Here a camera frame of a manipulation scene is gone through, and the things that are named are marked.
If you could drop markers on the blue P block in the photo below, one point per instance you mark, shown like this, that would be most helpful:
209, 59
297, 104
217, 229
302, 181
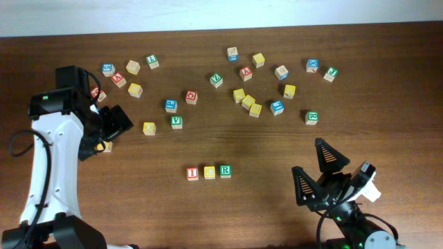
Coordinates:
171, 106

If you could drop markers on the red S block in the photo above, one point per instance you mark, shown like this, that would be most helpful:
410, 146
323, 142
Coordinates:
99, 94

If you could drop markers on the green V block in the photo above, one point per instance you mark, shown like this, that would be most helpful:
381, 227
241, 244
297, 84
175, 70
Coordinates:
177, 122

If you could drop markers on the red O block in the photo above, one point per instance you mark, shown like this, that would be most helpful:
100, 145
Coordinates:
191, 97

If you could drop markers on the yellow block cluster left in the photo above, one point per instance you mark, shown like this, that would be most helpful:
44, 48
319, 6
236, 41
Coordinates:
238, 95

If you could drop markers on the blue side block top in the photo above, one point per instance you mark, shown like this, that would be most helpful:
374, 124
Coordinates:
232, 54

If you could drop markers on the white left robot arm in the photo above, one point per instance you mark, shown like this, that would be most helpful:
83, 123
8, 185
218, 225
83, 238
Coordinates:
66, 127

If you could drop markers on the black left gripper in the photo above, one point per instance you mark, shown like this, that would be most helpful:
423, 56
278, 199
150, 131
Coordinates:
117, 120

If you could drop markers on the red N block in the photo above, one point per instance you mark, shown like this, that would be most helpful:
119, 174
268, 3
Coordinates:
118, 79

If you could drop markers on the green J block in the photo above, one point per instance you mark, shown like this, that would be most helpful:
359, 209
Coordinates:
331, 74

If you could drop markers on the red letter I block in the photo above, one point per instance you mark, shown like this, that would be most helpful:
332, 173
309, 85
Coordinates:
192, 174

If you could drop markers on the blue S block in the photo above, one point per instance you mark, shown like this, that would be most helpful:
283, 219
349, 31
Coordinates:
108, 69

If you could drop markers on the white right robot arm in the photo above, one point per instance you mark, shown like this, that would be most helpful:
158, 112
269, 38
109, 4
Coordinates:
360, 230

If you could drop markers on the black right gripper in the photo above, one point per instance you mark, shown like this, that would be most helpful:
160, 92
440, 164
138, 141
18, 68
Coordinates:
333, 189

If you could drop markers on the blue I block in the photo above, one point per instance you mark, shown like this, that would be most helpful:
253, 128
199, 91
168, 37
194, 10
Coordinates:
277, 107

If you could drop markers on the yellow block top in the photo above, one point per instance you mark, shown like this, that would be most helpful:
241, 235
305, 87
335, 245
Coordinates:
258, 60

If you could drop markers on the yellow O block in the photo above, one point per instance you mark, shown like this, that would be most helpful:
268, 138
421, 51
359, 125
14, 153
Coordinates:
149, 128

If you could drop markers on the yellow C block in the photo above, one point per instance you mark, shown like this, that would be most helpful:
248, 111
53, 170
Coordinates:
209, 172

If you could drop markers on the yellow block cluster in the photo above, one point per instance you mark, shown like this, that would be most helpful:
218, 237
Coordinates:
255, 110
238, 95
247, 102

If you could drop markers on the blue X block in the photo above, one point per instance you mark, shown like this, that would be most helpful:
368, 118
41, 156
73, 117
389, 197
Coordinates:
312, 65

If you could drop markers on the green Z block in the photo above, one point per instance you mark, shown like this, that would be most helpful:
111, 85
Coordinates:
216, 80

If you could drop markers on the plain wood block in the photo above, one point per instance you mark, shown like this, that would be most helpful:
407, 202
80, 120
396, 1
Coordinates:
133, 67

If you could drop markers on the blue D side block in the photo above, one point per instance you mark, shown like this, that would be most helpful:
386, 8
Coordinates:
281, 72

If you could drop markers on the green L block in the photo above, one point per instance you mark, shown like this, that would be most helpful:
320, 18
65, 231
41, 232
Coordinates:
152, 61

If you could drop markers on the green r block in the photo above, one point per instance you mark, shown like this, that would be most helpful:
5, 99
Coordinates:
225, 171
311, 118

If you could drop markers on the yellow block cluster bottom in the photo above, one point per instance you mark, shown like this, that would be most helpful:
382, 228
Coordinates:
255, 110

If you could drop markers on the yellow block right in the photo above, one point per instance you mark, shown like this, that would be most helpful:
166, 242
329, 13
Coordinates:
289, 91

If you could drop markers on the yellow block cluster middle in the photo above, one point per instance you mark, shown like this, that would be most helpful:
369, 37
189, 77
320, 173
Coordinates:
247, 102

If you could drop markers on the red A block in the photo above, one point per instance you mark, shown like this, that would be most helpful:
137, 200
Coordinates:
245, 73

